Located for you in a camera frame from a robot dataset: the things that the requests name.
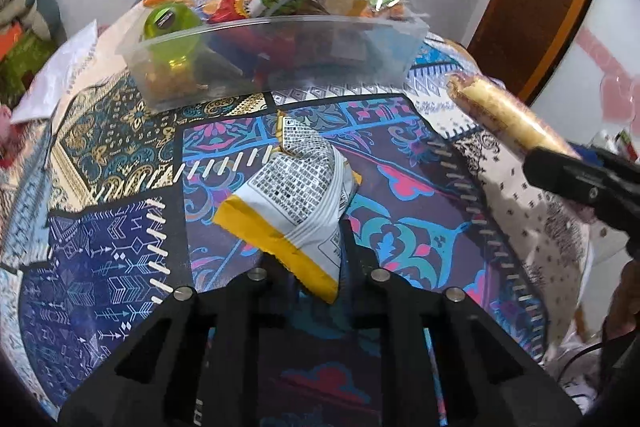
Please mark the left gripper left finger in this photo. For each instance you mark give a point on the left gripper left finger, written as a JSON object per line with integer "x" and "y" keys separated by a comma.
{"x": 269, "y": 269}

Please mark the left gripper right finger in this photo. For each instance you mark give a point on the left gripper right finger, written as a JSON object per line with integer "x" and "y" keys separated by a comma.
{"x": 357, "y": 288}

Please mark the white yellow snack bag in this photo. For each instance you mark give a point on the white yellow snack bag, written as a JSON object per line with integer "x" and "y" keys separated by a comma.
{"x": 292, "y": 206}

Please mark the purple label coconut roll pack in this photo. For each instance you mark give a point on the purple label coconut roll pack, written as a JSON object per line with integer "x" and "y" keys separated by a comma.
{"x": 505, "y": 116}

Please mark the patchwork patterned bedspread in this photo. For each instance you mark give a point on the patchwork patterned bedspread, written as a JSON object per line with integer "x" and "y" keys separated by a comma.
{"x": 123, "y": 304}

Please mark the clear plastic storage bin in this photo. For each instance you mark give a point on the clear plastic storage bin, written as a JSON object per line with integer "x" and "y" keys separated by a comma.
{"x": 243, "y": 57}

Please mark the green round jar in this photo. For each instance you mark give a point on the green round jar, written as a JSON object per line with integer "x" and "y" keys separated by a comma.
{"x": 166, "y": 19}

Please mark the white plastic bag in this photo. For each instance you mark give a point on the white plastic bag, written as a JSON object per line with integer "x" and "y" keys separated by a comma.
{"x": 57, "y": 76}

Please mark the pile of clutter on chair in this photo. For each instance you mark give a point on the pile of clutter on chair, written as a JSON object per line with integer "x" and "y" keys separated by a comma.
{"x": 31, "y": 31}

